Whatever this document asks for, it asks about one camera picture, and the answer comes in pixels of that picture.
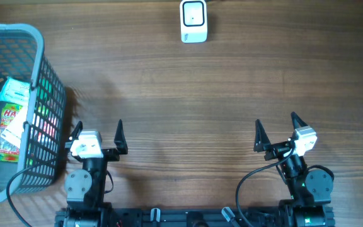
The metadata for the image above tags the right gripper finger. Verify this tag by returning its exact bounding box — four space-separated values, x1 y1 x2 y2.
253 119 271 153
291 112 308 129

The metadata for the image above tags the Haribo gummy candy bag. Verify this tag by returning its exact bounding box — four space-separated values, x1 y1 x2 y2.
0 103 22 163

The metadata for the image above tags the white barcode scanner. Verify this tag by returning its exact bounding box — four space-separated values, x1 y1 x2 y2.
179 0 208 44

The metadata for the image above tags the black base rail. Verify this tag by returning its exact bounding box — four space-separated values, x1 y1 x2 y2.
54 207 336 227

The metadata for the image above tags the grey plastic mesh basket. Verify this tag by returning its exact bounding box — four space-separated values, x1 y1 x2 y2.
0 24 66 202

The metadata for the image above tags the teal tissue packet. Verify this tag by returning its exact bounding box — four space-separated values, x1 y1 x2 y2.
0 77 30 106

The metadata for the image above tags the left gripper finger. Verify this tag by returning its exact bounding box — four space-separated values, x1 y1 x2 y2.
114 119 128 154
69 121 83 141

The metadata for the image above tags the white blue carton box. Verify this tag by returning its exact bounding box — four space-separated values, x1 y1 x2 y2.
1 107 28 148

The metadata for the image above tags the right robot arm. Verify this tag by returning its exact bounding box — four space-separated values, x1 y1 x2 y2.
248 112 335 227

